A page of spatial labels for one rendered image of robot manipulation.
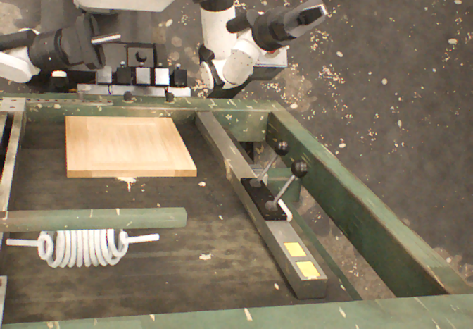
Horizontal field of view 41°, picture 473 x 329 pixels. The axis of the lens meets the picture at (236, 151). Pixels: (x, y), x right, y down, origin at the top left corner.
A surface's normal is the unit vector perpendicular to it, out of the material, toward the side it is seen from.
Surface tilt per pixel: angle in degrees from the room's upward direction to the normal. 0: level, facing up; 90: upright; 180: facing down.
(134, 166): 60
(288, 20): 16
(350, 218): 90
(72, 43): 42
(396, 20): 0
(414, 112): 0
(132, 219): 30
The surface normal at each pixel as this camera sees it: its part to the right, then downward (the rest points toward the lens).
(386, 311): 0.10, -0.93
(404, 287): -0.96, 0.00
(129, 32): 0.27, -0.16
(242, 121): 0.25, 0.36
